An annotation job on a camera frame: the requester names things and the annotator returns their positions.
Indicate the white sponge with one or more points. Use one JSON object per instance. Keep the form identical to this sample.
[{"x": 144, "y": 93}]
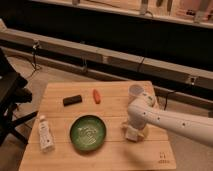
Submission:
[{"x": 131, "y": 134}]

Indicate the black rectangular block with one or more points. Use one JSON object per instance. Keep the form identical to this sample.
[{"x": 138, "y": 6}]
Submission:
[{"x": 72, "y": 100}]

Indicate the white tube bottle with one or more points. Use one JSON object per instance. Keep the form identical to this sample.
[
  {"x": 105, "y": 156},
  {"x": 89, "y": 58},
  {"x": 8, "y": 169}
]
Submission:
[{"x": 45, "y": 136}]

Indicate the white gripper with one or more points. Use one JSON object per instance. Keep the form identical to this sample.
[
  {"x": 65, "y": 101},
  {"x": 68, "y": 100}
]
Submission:
[{"x": 138, "y": 123}]

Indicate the orange carrot toy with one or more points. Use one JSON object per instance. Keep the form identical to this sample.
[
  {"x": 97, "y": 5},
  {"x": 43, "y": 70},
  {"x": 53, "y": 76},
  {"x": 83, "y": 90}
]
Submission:
[{"x": 96, "y": 96}]

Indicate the green ceramic bowl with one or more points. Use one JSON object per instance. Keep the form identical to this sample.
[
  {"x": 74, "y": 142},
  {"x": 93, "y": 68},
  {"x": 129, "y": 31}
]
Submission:
[{"x": 88, "y": 133}]

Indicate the grey rail beam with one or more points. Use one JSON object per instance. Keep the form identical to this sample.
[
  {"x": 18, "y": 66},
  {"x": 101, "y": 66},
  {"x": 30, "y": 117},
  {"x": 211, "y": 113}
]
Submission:
[{"x": 166, "y": 70}]

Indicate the white paper cup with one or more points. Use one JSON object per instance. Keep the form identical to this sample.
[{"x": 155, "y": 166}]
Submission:
[{"x": 134, "y": 91}]

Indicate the black chair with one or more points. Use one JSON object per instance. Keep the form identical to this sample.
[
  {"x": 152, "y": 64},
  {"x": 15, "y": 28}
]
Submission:
[{"x": 12, "y": 91}]

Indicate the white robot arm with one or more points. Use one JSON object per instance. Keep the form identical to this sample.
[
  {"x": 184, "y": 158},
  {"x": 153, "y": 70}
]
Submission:
[{"x": 141, "y": 111}]

